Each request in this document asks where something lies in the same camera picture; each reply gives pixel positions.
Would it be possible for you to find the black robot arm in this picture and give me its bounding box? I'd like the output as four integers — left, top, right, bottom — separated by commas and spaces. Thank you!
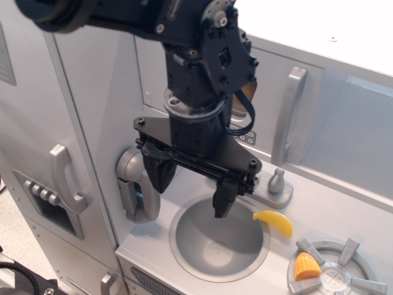
17, 1, 262, 218

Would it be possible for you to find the black cable bundle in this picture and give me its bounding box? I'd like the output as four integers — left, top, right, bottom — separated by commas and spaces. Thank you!
0, 259, 59, 295

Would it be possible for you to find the grey lower door handle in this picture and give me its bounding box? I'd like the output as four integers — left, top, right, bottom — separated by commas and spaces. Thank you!
100, 273, 117, 295

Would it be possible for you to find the grey toy kitchen cabinet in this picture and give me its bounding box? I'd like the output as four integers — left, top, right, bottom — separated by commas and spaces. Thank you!
52, 1, 392, 294

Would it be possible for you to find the grey toy fridge door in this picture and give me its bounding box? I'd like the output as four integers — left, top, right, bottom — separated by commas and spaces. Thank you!
1, 1, 128, 294

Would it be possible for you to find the grey toy ice dispenser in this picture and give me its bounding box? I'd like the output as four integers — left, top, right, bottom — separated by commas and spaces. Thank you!
13, 170, 84, 240

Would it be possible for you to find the grey fridge door handle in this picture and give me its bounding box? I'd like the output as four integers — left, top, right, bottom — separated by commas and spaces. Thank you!
49, 144, 87, 214

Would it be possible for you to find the grey toy telephone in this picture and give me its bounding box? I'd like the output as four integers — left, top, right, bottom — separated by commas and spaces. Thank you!
116, 147, 160, 224

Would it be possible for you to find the grey toy oven panel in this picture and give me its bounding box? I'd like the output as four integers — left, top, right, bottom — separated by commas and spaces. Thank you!
129, 266, 197, 294

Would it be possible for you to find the grey microwave door handle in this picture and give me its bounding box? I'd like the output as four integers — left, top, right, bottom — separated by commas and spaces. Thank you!
271, 66, 308, 167

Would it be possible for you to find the yellow toy banana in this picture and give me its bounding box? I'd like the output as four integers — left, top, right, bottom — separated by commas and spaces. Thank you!
252, 210, 293, 238

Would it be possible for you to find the grey toy microwave door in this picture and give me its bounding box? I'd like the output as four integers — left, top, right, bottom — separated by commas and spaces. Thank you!
136, 34, 324, 164

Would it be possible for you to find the grey toy faucet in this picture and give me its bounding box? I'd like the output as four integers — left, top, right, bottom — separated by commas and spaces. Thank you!
246, 168, 294, 210

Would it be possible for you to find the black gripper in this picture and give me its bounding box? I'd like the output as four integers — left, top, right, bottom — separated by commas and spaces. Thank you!
133, 117, 262, 218

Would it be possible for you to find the grey toy stove burner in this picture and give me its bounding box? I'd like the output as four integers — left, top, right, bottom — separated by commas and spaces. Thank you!
287, 237, 387, 294

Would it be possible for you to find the yellow toy corn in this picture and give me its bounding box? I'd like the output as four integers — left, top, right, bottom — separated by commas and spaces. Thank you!
295, 252, 322, 281

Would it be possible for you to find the grey round toy sink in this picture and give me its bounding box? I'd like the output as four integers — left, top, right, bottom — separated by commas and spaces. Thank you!
169, 194, 270, 283

